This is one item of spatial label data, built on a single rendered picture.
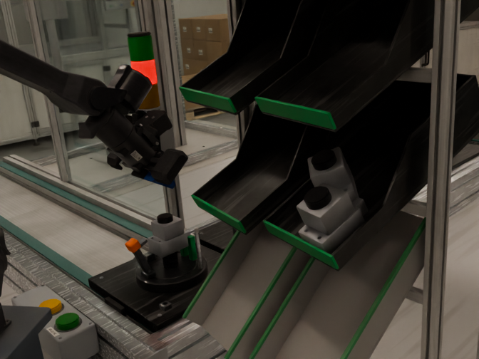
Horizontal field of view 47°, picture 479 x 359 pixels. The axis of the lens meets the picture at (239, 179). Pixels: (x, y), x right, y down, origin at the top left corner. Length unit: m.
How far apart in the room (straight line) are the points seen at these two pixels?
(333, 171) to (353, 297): 0.19
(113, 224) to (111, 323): 0.48
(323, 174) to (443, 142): 0.14
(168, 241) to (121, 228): 0.40
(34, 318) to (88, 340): 0.17
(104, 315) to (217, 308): 0.25
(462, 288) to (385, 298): 0.57
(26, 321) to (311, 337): 0.41
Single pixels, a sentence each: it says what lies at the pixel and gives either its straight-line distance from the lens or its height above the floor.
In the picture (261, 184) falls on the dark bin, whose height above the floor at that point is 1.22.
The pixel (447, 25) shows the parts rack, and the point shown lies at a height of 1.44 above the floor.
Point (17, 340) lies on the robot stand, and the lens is 0.84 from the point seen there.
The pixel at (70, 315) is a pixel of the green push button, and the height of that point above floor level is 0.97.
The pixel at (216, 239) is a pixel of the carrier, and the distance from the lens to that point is 1.22.
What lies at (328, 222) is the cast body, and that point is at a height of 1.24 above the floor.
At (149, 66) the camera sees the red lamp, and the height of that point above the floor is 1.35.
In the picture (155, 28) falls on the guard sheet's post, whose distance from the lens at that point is 1.21.
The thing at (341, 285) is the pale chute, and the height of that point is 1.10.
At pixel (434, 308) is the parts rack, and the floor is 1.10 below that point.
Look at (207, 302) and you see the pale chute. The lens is 0.89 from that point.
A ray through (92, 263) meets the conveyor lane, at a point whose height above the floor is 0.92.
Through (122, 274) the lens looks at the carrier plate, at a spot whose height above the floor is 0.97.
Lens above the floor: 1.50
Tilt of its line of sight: 20 degrees down
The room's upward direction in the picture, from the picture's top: 5 degrees counter-clockwise
